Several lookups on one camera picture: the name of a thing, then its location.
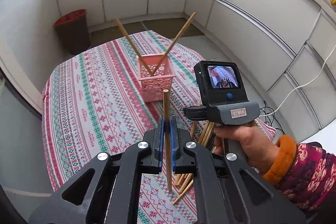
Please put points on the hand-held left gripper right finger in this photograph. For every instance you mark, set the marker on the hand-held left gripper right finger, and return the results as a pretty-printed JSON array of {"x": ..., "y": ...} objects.
[{"x": 173, "y": 140}]

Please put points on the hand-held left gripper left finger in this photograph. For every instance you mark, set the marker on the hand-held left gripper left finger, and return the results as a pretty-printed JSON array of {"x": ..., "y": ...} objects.
[{"x": 161, "y": 140}]

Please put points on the pile of chopsticks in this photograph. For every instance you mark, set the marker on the pile of chopsticks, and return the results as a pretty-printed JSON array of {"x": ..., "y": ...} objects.
[{"x": 206, "y": 133}]

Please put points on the long wooden chopstick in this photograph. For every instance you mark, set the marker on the long wooden chopstick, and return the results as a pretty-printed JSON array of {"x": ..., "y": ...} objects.
[
  {"x": 178, "y": 35},
  {"x": 166, "y": 103},
  {"x": 128, "y": 40}
]

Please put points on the pink plastic basket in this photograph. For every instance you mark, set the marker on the pink plastic basket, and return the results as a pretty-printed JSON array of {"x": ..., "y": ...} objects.
[{"x": 155, "y": 90}]

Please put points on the person's right hand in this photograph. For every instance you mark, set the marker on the person's right hand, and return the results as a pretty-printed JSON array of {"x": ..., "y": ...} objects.
[{"x": 244, "y": 145}]

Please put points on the striped patterned tablecloth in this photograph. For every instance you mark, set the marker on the striped patterned tablecloth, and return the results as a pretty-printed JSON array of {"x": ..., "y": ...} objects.
[{"x": 92, "y": 108}]

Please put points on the brown trash bin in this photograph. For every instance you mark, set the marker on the brown trash bin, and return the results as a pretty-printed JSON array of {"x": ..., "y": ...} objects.
[{"x": 74, "y": 35}]

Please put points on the yellow object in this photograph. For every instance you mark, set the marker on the yellow object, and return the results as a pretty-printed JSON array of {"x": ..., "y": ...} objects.
[{"x": 332, "y": 2}]

